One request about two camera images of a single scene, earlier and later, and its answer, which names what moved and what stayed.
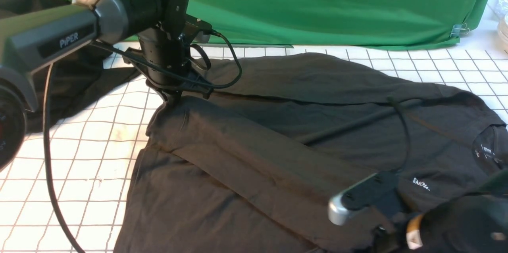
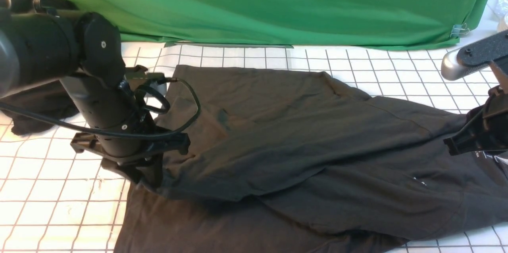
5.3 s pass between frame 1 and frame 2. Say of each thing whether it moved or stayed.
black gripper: moved
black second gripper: moved
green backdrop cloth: stayed
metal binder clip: stayed
